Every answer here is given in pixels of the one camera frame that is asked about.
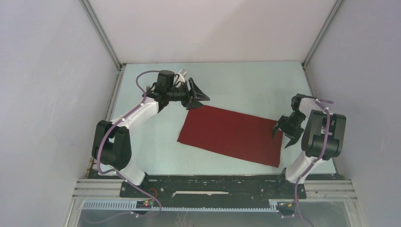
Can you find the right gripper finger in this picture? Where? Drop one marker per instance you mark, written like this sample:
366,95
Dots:
293,138
278,125

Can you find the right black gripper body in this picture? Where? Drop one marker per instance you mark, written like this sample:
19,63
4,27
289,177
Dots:
293,123

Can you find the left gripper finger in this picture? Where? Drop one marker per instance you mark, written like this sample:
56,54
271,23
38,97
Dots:
194,105
196,93

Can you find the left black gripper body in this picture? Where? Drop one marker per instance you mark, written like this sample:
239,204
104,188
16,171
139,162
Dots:
180,94

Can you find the red cloth napkin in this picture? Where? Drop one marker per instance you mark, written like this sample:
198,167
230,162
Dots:
232,134

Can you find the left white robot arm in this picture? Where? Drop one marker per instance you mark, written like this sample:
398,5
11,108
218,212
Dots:
112,141

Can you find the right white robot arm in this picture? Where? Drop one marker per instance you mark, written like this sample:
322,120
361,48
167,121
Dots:
320,131

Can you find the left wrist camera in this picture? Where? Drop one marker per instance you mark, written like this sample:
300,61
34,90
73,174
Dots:
169,78

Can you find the aluminium frame post left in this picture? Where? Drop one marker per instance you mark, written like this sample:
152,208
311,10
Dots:
93,18

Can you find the aluminium frame post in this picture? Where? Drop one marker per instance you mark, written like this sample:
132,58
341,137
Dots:
93,18
323,31

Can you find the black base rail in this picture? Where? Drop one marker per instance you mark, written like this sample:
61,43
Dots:
212,191

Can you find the aluminium extrusion rail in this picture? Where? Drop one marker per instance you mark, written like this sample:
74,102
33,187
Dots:
107,189

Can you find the aluminium frame post right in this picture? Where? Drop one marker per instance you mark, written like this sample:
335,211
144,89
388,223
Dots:
323,31

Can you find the white cable duct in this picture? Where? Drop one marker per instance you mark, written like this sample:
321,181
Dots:
125,205

